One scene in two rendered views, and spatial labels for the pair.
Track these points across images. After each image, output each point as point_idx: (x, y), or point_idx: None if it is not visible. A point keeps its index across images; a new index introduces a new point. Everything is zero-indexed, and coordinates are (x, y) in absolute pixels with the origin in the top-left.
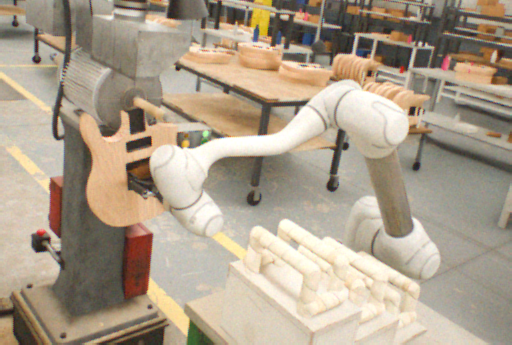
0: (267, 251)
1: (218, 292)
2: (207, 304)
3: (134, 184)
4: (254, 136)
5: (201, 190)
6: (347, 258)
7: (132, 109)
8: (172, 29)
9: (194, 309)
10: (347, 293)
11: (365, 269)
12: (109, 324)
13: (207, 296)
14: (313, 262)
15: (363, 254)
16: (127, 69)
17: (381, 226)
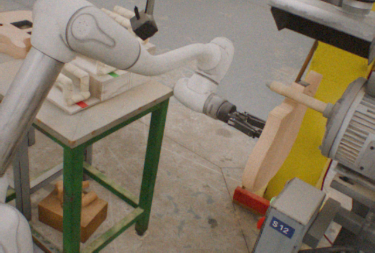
0: (137, 37)
1: (159, 96)
2: (162, 89)
3: (261, 119)
4: (176, 51)
5: (195, 70)
6: (101, 9)
7: (300, 81)
8: None
9: (167, 87)
10: (84, 65)
11: None
12: None
13: (164, 93)
14: (117, 7)
15: (68, 78)
16: (300, 26)
17: (4, 181)
